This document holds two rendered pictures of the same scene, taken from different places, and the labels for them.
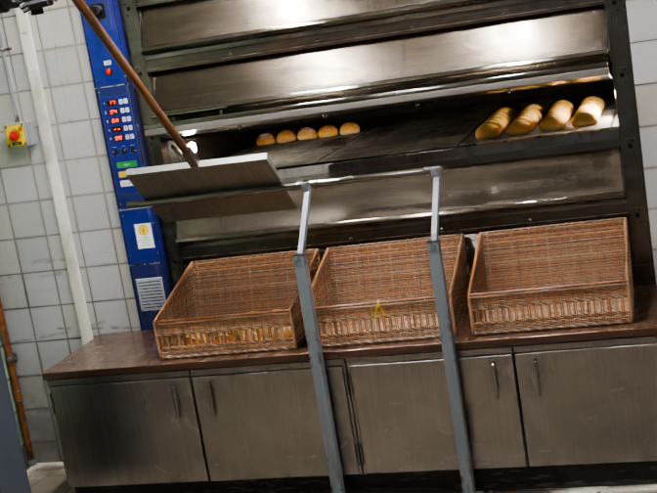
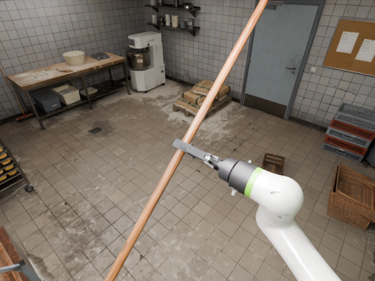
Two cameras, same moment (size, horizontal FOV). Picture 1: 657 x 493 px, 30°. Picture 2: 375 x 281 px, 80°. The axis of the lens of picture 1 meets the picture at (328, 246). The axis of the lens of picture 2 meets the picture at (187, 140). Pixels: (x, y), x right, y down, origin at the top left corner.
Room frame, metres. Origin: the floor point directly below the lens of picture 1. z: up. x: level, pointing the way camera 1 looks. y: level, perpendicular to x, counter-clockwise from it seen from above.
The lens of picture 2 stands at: (4.26, 0.90, 2.44)
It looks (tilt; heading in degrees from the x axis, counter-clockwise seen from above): 37 degrees down; 204
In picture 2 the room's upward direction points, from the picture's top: straight up
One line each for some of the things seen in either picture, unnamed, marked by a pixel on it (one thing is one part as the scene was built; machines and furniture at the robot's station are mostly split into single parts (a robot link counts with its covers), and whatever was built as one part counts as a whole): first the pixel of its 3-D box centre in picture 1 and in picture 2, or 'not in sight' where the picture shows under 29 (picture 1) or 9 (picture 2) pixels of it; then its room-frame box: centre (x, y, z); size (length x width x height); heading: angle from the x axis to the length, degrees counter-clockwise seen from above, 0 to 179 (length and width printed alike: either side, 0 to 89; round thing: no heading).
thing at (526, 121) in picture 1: (542, 115); not in sight; (4.97, -0.94, 1.21); 0.61 x 0.48 x 0.06; 163
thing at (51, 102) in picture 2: not in sight; (47, 101); (1.60, -3.44, 0.35); 0.50 x 0.36 x 0.24; 73
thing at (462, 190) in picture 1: (387, 197); not in sight; (4.72, -0.26, 1.02); 1.79 x 0.11 x 0.19; 73
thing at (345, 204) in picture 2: not in sight; (355, 190); (1.77, 2.05, 0.32); 0.56 x 0.49 x 0.28; 171
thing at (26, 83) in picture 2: not in sight; (77, 86); (0.93, -3.23, 0.45); 2.20 x 0.80 x 0.90; 163
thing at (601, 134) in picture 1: (383, 160); not in sight; (4.74, -0.26, 1.16); 1.80 x 0.06 x 0.04; 73
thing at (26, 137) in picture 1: (20, 134); not in sight; (5.11, 1.19, 1.46); 0.10 x 0.07 x 0.10; 73
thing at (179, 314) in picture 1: (240, 302); not in sight; (4.63, 0.37, 0.72); 0.56 x 0.49 x 0.28; 74
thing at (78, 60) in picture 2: not in sight; (75, 58); (0.76, -3.27, 1.01); 0.43 x 0.42 x 0.21; 163
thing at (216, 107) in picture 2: not in sight; (203, 103); (-0.10, -0.62, 0.07); 1.20 x 0.80 x 0.14; 163
